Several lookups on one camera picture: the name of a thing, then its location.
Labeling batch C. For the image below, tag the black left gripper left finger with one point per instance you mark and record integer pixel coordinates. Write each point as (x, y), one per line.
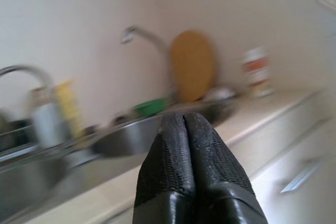
(168, 171)

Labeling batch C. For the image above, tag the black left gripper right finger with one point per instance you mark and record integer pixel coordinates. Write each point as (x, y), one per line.
(218, 179)

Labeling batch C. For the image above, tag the green plastic bowl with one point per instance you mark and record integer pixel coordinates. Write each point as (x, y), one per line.
(151, 106)

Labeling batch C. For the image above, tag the black sink plug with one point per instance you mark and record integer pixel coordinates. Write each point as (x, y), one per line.
(122, 120)

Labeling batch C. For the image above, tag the white cabinet door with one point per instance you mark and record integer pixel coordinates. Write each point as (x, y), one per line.
(288, 153)

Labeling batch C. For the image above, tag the round wooden cutting board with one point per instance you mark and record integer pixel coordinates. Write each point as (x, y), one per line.
(191, 64)

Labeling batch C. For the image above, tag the white bottle orange label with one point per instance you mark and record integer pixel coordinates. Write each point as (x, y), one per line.
(258, 72)

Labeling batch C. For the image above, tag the stainless steel double sink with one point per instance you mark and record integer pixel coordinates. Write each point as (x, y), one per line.
(52, 171)

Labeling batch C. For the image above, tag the yellow dish soap bottle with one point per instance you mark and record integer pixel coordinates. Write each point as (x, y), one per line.
(69, 108)

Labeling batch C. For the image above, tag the white bottle brown cap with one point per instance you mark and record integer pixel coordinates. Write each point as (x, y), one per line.
(48, 124)

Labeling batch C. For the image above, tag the slim grey curved faucet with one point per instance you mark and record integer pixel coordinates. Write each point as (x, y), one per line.
(147, 33)

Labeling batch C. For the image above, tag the silver gooseneck spring faucet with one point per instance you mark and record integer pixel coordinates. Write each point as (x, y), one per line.
(26, 69)

